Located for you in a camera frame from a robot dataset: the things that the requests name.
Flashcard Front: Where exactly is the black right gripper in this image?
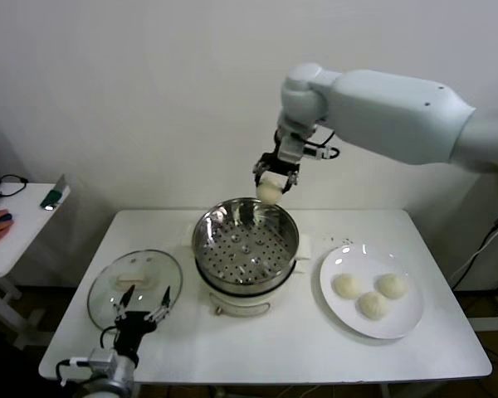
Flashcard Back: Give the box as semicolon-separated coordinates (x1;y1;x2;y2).
251;152;302;194

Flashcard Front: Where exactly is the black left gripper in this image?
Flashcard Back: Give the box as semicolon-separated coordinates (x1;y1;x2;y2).
111;285;172;357

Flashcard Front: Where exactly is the white steamed baozi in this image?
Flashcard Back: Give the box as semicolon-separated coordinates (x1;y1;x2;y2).
376;273;408;299
256;177;284;205
334;273;364;299
358;291;390;321

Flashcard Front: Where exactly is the glass lid with beige handle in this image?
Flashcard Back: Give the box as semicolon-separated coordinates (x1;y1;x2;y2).
86;248;183;332

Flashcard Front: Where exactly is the stainless steel steamer basket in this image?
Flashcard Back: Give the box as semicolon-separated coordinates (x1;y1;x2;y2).
182;197;315;291

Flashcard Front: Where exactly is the white electric cooker base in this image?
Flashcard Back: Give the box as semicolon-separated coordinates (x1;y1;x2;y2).
181;223;315;318

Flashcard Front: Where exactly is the green flat device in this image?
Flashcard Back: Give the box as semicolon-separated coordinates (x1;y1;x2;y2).
39;173;71;211

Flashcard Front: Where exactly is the white side table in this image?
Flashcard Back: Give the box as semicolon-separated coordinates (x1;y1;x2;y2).
0;182;71;353

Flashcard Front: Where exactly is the white round plate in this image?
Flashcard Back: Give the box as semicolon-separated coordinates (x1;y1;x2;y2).
318;244;425;341

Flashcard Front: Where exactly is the silver right wrist camera block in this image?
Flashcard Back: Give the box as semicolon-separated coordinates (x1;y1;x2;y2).
278;132;331;162

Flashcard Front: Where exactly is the silver wrist camera block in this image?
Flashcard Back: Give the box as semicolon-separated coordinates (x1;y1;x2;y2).
86;347;121;370
278;132;331;162

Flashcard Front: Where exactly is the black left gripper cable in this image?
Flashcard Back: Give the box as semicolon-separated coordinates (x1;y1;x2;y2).
100;325;121;349

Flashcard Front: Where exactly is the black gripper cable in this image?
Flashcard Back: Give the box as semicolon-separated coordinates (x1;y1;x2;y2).
315;128;341;161
100;325;121;349

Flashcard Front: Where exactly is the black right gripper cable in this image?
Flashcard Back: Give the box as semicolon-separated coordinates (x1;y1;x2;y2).
315;128;341;161

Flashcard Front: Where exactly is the silver left wrist camera block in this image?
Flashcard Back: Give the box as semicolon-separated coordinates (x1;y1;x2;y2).
86;347;121;370

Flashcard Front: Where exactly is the black cable with white connector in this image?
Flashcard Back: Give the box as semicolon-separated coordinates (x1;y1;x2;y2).
56;357;90;385

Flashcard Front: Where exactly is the black cable on side table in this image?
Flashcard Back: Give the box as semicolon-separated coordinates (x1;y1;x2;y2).
0;173;29;199

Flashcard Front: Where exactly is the white rack frame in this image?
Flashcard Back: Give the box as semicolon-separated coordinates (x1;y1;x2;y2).
456;285;498;331

